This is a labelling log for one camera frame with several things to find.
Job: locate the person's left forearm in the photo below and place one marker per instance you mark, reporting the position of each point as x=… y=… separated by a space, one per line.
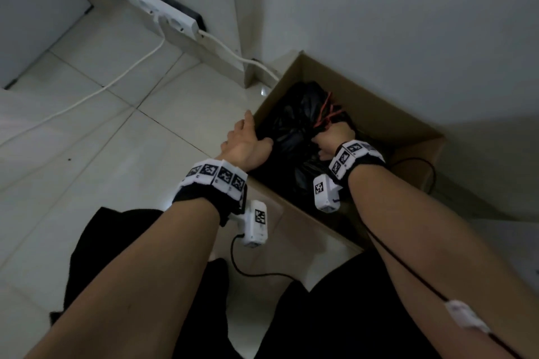
x=139 y=287

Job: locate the white tape patch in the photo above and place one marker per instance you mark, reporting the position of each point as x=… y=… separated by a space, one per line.
x=465 y=316

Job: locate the black wristband with marker tags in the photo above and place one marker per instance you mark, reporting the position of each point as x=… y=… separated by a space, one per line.
x=214 y=186
x=353 y=159

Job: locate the black trash bag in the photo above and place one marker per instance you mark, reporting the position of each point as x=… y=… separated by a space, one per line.
x=294 y=127

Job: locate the white door panel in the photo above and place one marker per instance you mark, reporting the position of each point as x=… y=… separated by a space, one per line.
x=33 y=13

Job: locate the long white power strip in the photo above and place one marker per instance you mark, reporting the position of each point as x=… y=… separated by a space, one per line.
x=168 y=18

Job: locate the brown cardboard box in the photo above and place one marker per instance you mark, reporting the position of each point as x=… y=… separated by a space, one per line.
x=379 y=114

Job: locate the person's left hand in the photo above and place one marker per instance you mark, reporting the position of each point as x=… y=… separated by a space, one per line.
x=244 y=148

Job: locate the person's right forearm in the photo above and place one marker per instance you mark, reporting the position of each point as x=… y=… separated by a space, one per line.
x=433 y=245

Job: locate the person's right hand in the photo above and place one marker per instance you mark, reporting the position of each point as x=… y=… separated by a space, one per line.
x=337 y=135

